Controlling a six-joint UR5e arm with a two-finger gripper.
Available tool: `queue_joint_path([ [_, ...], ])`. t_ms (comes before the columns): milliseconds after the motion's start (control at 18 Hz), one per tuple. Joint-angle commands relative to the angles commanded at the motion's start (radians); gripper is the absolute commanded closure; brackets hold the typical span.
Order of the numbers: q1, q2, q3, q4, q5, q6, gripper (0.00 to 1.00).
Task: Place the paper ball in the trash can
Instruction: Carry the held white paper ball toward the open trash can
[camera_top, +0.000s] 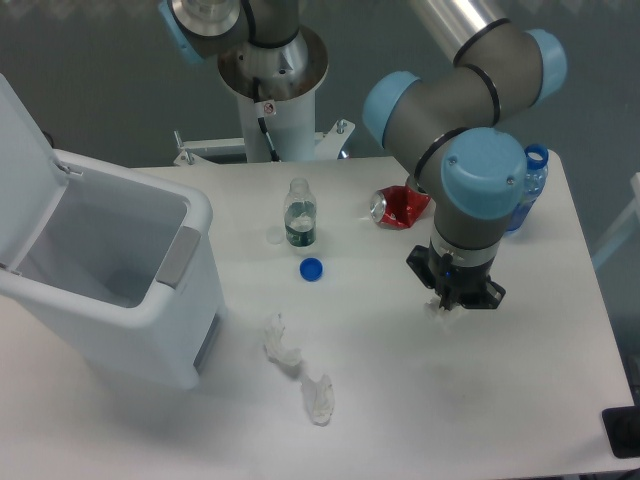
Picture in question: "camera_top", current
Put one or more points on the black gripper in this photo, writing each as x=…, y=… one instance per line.
x=470, y=287

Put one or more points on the small white paper ball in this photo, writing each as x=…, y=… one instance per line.
x=438, y=313

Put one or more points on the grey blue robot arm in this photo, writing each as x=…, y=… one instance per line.
x=443, y=134

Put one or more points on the white open trash bin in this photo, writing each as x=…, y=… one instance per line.
x=115, y=262

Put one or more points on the crushed red soda can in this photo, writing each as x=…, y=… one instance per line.
x=398, y=206

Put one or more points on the blue bottle cap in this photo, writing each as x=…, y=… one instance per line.
x=311, y=269

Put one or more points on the blue plastic drink bottle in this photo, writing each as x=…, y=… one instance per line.
x=537, y=156

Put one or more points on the crumpled white tissue lower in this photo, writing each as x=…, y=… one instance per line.
x=318, y=398

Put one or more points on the clear green label bottle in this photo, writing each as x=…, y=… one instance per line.
x=300, y=214

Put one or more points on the white bottle cap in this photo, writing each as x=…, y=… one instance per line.
x=274, y=236

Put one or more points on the black device at edge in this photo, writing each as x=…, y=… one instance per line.
x=622, y=429

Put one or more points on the white frame at right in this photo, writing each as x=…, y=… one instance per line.
x=620, y=230

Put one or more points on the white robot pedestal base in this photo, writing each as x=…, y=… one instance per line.
x=275, y=91

